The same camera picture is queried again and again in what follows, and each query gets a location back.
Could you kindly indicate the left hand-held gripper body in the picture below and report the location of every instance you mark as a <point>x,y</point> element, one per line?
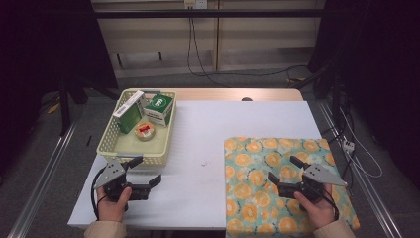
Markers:
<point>110,173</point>

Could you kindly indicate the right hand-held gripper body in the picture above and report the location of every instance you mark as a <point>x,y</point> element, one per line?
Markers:
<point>318,175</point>

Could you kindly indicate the pale yellow plastic basket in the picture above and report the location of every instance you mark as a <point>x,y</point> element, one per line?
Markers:
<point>145,147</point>

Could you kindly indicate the orange print cloth bag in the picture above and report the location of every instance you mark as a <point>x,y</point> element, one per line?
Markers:
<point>254,198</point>

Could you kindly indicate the round tin with red label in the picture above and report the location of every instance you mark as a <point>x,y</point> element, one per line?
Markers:
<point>145,131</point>

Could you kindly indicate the tall green and white box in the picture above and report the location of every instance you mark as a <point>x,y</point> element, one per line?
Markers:
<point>128,114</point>

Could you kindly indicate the green topped cube box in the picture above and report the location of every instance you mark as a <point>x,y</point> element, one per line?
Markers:
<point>160,105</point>

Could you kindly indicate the person's left hand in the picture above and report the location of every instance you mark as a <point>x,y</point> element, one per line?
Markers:
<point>110,210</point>

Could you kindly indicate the person's right hand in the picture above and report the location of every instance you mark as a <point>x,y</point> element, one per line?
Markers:
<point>318,211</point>

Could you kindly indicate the white power strip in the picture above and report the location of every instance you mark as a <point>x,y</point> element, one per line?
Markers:
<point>348,145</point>

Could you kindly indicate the white table sheet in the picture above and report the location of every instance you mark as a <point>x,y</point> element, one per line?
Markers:
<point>198,132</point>

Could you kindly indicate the black metal stand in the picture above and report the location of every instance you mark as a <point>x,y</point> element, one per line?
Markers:
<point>64,109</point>

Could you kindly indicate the dark curtain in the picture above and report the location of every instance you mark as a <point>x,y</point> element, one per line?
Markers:
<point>379,49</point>
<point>39,49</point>

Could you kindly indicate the aluminium floor rail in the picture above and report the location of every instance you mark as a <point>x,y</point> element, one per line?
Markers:
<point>377,203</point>
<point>42,185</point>

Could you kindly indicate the white wall socket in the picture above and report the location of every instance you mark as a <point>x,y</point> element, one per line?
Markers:
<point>195,3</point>

